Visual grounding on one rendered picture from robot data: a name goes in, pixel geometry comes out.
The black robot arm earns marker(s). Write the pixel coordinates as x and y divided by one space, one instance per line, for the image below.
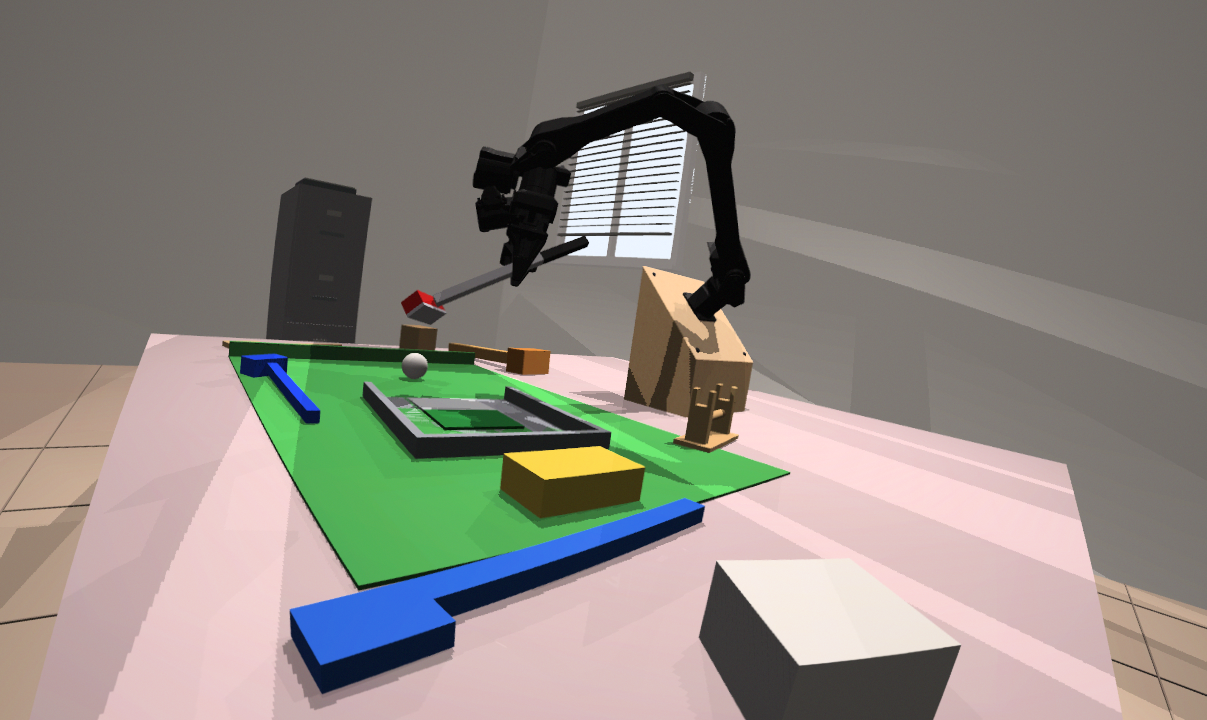
554 141

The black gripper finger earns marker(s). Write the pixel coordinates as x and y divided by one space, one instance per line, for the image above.
527 244
508 251

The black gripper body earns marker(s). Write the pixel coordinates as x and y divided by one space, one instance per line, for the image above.
536 209

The white golf ball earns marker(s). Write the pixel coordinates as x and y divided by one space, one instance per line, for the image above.
414 365

